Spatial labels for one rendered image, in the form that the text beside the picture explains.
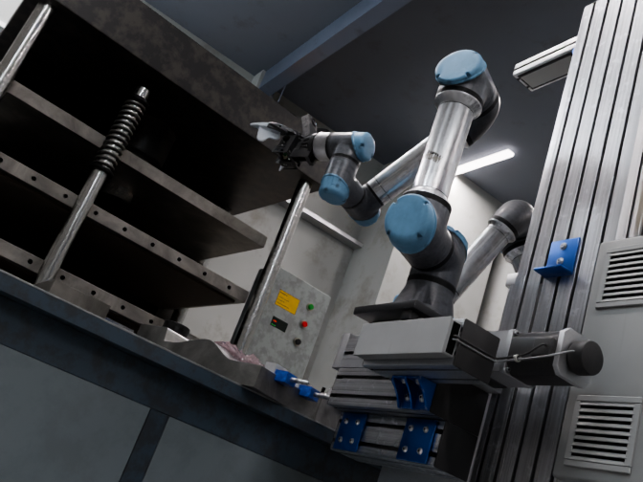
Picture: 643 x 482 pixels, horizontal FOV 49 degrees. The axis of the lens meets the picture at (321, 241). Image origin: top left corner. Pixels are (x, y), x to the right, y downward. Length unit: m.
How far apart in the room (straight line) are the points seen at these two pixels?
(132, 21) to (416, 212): 1.50
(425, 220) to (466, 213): 9.92
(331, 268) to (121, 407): 9.40
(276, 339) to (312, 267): 7.89
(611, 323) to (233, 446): 0.94
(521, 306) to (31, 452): 1.09
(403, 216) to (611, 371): 0.52
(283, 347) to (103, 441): 1.39
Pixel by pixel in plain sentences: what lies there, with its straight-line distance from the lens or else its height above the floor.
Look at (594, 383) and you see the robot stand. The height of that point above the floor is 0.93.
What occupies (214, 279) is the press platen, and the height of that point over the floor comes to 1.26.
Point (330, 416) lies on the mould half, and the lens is 2.01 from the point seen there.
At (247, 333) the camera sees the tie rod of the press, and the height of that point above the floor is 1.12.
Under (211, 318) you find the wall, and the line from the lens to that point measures 9.96.
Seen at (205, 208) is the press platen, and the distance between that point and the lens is 2.78.
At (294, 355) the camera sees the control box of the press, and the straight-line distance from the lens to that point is 2.98.
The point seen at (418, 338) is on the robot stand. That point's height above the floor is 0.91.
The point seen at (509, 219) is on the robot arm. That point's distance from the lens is 2.10.
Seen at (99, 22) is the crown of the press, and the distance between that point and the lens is 2.66.
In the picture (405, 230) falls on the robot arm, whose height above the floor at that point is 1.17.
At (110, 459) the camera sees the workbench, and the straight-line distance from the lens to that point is 1.70.
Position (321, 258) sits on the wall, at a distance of 10.91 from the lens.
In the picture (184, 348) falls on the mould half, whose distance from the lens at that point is 1.94.
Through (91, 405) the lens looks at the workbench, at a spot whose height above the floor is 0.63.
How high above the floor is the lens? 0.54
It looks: 22 degrees up
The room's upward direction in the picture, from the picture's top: 20 degrees clockwise
